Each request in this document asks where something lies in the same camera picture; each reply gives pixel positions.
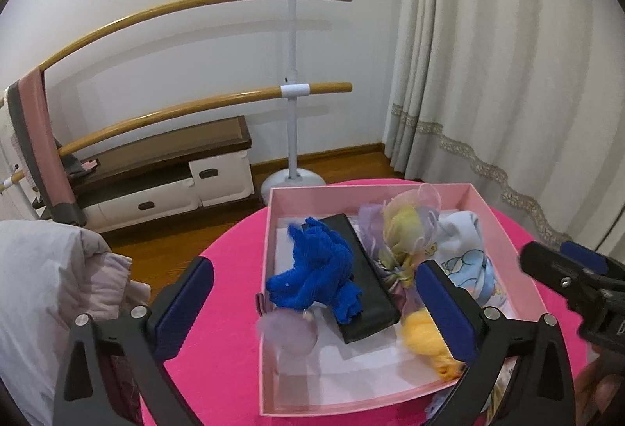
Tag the brown white storage bench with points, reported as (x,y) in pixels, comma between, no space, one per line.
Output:
(161,172)

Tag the blue fuzzy glove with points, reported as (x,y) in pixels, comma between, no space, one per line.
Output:
(317,270)

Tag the grey bed duvet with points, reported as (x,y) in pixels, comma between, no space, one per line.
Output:
(44,299)

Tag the pink cardboard box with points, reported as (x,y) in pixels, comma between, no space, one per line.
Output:
(342,372)

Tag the small pink item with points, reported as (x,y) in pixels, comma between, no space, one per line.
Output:
(90,165)

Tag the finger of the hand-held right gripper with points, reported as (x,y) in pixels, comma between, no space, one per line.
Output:
(591,260)
(551,262)

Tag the round pink-covered table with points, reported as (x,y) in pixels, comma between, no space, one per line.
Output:
(229,260)

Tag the pink grey towel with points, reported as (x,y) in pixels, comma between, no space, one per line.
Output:
(41,138)

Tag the white cartoon printed cloth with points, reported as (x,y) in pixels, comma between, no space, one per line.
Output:
(464,255)

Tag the yellow printed cloth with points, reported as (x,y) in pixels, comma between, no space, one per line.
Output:
(500,382)

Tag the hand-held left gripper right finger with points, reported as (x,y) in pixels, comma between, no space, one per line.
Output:
(447,313)

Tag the cream curtain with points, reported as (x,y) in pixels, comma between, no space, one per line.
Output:
(488,65)

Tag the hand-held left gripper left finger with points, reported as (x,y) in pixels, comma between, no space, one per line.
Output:
(183,304)

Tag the black soft case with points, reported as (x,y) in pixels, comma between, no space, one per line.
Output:
(368,304)

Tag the dark red patterned cloth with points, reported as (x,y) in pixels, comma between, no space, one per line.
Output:
(124,382)

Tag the yellow knitted cloth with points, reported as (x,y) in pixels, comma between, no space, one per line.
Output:
(429,338)

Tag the white barre stand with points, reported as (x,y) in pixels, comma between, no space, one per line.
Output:
(293,123)
(19,199)

